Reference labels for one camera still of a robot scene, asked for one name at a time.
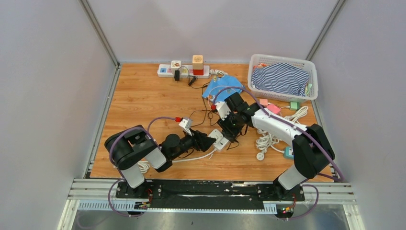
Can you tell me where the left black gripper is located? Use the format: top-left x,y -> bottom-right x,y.
170,128 -> 216,160

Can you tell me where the white square plug adapter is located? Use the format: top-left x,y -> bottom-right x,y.
208,129 -> 224,145

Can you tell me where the white power strip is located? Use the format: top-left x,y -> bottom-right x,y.
157,64 -> 210,79
208,129 -> 230,151

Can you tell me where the black power adapter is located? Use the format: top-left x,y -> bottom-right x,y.
226,133 -> 239,143

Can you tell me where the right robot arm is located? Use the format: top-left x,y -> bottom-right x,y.
211,93 -> 335,200

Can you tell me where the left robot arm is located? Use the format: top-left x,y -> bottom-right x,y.
104,125 -> 216,198

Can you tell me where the pink small charger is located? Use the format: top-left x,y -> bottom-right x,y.
259,99 -> 281,115

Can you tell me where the teal power strip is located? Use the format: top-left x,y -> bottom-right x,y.
283,146 -> 294,160

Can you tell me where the green small charger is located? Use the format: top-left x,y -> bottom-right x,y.
289,102 -> 301,111

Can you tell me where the white plastic basket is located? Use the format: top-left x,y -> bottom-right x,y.
248,54 -> 318,103

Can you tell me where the small black charger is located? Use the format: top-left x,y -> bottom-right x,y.
174,70 -> 180,81

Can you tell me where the blue striped cloth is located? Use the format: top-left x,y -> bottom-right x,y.
251,63 -> 310,97

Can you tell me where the wooden block on red block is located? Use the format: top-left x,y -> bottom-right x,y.
192,55 -> 204,76

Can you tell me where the white back power strip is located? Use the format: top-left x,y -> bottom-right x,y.
157,64 -> 210,79

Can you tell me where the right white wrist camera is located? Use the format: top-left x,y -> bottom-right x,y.
215,102 -> 231,121

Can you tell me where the white coiled cable bundle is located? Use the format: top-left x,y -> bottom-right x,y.
252,105 -> 309,161

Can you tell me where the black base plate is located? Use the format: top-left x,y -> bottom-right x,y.
113,179 -> 305,218

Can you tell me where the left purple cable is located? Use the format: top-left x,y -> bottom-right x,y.
107,116 -> 183,219

